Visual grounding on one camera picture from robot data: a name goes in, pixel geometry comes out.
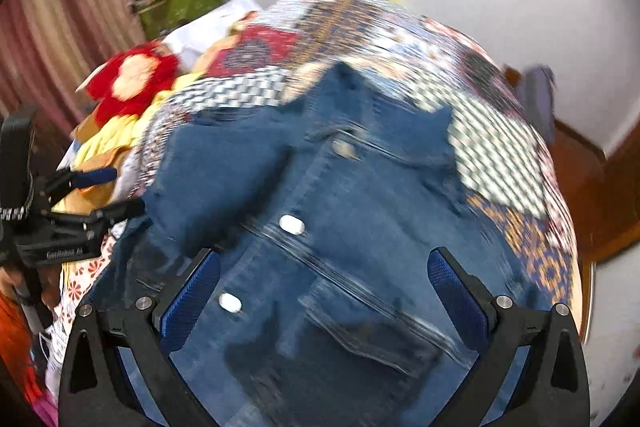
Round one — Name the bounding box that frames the blue denim jacket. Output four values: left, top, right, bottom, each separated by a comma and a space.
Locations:
89, 63, 549, 426

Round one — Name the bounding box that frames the person's left hand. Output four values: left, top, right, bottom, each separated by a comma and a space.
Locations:
0, 263, 64, 313

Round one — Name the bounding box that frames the yellow orange fleece blanket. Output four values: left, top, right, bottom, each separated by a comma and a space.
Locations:
52, 72, 203, 215

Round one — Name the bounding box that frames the red and cream plush blanket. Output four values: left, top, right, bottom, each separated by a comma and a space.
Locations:
79, 41, 180, 128

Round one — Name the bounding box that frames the white pillow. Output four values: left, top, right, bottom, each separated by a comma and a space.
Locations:
162, 0, 262, 72

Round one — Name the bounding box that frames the striped pink curtain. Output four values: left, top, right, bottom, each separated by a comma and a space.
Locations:
1, 0, 144, 160

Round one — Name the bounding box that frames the green storage box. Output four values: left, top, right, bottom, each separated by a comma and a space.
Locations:
137, 0, 222, 41

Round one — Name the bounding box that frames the patchwork patterned bedspread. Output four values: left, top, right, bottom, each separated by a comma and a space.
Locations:
46, 0, 584, 403

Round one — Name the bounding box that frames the purple grey cloth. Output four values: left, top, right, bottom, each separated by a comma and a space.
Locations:
515, 65, 555, 145

